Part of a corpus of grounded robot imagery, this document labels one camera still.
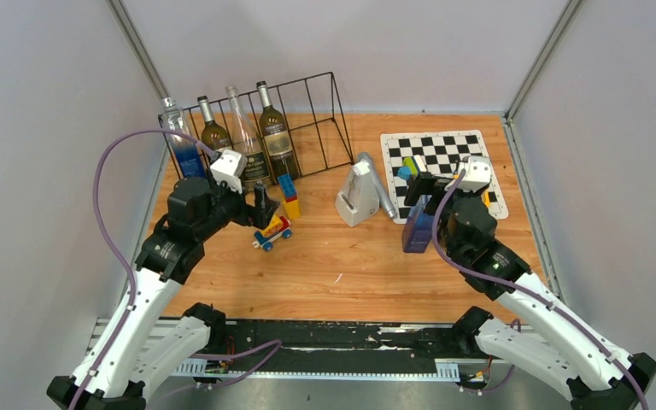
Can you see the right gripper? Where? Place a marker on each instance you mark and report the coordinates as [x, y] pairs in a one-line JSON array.
[[424, 184]]

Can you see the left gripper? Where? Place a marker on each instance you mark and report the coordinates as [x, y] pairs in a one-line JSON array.
[[260, 214]]

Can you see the blue square bottle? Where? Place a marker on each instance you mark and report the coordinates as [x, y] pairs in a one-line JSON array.
[[185, 151], [416, 234]]

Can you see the green wine bottle cream label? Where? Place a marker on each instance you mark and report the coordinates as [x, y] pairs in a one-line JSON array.
[[277, 141]]

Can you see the clear champagne bottle black label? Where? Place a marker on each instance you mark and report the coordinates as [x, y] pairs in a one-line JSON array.
[[248, 143]]

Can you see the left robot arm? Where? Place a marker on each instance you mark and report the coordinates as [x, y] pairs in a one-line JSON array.
[[152, 283]]

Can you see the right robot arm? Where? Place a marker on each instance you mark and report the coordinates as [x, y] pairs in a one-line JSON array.
[[587, 369]]

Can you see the dark green wine bottle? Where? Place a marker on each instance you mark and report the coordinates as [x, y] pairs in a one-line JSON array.
[[213, 135]]

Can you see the blue green white block cluster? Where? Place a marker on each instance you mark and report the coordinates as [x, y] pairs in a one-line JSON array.
[[411, 166]]

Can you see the yellow blue toy car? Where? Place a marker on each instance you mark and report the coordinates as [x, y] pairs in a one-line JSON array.
[[278, 227]]

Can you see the blue red yellow block tower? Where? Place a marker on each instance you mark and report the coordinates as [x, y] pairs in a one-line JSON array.
[[290, 202]]

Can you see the checkered chess mat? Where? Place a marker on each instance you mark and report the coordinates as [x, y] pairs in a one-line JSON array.
[[439, 151]]

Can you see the white metronome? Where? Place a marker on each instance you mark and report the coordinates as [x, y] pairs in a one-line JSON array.
[[358, 199]]

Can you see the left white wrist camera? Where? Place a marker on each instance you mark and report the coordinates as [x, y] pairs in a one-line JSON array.
[[227, 170]]

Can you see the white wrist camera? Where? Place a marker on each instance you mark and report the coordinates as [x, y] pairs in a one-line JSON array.
[[473, 175], [227, 170]]

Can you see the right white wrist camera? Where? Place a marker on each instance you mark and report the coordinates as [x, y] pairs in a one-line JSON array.
[[473, 175]]

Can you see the yellow blue block frame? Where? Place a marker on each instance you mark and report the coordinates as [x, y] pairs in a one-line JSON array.
[[486, 199]]

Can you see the black wire wine rack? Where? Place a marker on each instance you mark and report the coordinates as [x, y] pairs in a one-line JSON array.
[[313, 111]]

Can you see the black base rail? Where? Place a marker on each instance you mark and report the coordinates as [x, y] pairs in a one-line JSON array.
[[299, 349]]

